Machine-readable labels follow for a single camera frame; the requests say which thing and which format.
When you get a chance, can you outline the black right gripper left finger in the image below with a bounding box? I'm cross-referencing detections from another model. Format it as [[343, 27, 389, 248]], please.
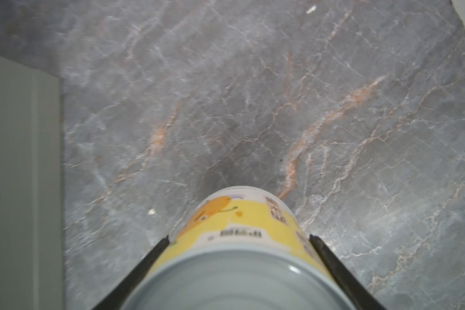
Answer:
[[93, 236, 171, 310]]

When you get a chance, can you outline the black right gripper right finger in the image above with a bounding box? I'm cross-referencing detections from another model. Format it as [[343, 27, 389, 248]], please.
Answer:
[[309, 235, 386, 310]]

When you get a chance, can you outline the grey metal cabinet box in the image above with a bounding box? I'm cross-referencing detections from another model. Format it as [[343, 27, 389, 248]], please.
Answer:
[[0, 57, 64, 309]]

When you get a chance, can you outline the yellow label can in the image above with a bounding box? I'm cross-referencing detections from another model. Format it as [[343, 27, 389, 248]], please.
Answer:
[[123, 186, 354, 309]]

